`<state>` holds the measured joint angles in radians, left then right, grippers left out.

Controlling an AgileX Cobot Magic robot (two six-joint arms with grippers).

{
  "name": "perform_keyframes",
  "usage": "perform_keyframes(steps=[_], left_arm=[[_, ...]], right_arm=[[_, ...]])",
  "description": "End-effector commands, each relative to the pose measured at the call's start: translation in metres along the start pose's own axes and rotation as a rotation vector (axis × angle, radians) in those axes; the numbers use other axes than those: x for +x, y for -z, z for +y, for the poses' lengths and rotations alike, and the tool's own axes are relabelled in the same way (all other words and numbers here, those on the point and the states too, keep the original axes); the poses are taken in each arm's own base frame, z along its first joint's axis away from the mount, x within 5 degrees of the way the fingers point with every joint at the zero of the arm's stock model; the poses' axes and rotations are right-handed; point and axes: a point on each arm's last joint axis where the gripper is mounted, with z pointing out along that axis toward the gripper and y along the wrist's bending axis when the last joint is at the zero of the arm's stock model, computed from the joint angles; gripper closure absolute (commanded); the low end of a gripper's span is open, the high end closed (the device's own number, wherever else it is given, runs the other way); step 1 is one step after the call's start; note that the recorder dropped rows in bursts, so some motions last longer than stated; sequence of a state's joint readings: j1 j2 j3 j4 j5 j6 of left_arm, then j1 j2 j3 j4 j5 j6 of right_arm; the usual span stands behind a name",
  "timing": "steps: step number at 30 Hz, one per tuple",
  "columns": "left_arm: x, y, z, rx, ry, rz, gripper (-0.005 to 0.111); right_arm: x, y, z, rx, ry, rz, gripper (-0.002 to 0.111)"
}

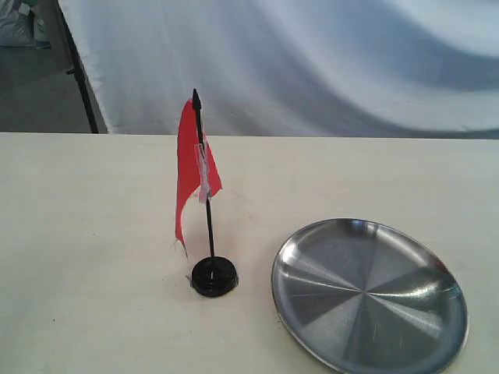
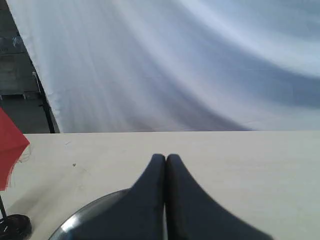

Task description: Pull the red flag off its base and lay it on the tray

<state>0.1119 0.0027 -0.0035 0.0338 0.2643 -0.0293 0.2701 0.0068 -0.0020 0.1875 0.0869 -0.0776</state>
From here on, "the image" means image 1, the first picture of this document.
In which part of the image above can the red flag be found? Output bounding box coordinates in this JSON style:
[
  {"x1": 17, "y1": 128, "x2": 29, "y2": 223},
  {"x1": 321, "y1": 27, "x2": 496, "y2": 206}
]
[{"x1": 175, "y1": 89, "x2": 222, "y2": 257}]

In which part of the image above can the black round flag base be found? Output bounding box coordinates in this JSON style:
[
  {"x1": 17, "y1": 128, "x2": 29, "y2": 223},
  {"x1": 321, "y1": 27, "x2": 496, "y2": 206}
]
[{"x1": 190, "y1": 256, "x2": 239, "y2": 298}]

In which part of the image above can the round steel plate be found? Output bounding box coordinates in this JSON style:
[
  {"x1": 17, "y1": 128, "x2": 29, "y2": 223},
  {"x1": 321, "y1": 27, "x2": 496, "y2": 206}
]
[{"x1": 271, "y1": 218, "x2": 469, "y2": 373}]

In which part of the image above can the white backdrop cloth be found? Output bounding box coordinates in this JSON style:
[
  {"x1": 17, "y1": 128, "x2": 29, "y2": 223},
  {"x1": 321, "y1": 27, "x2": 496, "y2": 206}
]
[{"x1": 60, "y1": 1, "x2": 498, "y2": 139}]

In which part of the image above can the black stand pole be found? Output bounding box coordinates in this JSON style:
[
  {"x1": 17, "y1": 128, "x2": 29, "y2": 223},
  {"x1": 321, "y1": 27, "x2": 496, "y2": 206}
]
[{"x1": 56, "y1": 2, "x2": 99, "y2": 134}]

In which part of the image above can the white sack in background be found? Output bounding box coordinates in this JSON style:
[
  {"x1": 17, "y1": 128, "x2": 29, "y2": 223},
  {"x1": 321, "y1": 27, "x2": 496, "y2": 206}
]
[{"x1": 1, "y1": 0, "x2": 51, "y2": 49}]

